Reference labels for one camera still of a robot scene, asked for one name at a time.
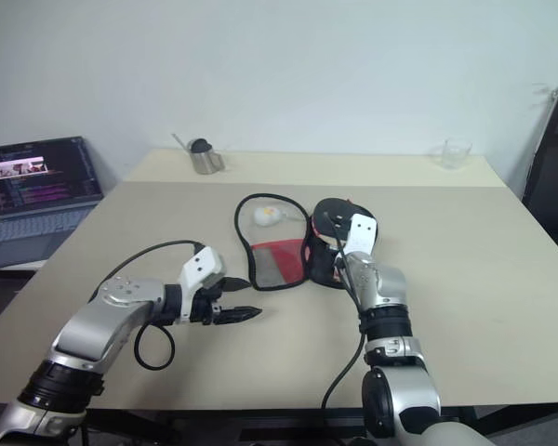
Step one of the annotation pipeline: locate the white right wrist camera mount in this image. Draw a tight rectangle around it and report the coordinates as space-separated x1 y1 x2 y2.
345 212 379 256

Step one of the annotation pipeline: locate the black table frame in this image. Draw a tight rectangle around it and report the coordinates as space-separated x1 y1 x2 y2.
73 407 508 446

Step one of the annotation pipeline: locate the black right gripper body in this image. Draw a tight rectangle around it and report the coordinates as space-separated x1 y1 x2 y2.
330 211 353 236

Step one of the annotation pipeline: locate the steel pitcher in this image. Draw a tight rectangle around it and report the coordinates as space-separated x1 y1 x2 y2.
189 138 227 176

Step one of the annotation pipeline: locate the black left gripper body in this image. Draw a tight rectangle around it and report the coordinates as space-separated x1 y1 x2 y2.
188 277 226 325

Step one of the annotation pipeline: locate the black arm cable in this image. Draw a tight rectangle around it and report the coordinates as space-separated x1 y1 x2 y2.
90 240 206 372
320 209 371 413

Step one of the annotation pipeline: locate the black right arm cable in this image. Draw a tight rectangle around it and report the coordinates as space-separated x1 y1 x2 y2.
320 209 371 413

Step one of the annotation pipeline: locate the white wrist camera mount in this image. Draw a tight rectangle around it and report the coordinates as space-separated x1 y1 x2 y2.
345 212 379 256
176 246 228 325

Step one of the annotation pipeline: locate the black red paddle case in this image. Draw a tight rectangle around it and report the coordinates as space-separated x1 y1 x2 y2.
233 191 383 293

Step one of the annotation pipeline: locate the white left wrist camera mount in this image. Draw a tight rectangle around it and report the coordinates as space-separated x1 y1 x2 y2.
176 246 228 325

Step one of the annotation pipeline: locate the clear glass cup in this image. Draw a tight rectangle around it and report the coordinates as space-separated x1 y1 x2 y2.
430 138 473 172

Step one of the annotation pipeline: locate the white yellow round item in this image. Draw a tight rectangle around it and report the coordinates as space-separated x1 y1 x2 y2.
253 204 286 229

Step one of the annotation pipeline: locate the black chair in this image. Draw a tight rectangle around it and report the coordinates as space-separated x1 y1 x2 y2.
520 85 558 269

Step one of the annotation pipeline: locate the open grey laptop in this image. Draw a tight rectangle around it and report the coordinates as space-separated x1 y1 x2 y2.
0 136 106 270

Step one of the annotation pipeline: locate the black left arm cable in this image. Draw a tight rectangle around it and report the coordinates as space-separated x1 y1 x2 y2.
90 240 206 372

